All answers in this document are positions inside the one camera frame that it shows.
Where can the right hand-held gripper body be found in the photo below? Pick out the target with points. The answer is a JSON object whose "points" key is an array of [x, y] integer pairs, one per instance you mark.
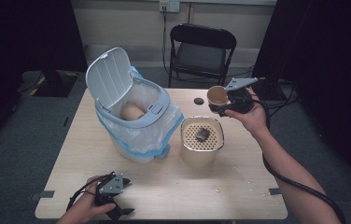
{"points": [[240, 99]]}

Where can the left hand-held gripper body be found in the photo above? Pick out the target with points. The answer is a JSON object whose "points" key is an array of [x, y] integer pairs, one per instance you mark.
{"points": [[112, 184]]}

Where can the brown paper cup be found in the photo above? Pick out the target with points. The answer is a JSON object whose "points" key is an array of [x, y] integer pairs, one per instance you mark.
{"points": [[131, 112], [217, 95]]}

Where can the dark wet tea dregs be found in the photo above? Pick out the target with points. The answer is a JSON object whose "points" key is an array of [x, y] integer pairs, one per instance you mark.
{"points": [[202, 134]]}

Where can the beige strainer-top bin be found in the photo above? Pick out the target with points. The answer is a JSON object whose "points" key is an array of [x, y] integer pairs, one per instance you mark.
{"points": [[200, 154]]}

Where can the white grey lidded trash can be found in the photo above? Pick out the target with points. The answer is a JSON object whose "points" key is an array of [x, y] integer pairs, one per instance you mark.
{"points": [[111, 77]]}

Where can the person's right hand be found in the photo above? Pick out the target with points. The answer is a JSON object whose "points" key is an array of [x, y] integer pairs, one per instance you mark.
{"points": [[256, 118]]}

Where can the person's left hand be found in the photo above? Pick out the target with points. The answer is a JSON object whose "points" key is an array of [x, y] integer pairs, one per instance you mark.
{"points": [[85, 203]]}

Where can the black folding chair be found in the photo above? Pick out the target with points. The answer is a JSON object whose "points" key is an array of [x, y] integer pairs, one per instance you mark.
{"points": [[200, 57]]}

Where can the grey tape strip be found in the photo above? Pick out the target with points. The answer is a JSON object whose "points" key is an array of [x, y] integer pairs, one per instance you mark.
{"points": [[274, 191], [43, 194]]}

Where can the short black tape mark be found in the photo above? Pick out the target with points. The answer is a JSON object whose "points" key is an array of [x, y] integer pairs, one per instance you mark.
{"points": [[66, 121]]}

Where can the dark curtain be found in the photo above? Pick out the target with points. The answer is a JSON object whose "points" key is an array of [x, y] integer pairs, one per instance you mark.
{"points": [[329, 62], [15, 46]]}

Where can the white wall socket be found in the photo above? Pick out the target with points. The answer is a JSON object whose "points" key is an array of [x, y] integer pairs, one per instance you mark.
{"points": [[169, 5]]}

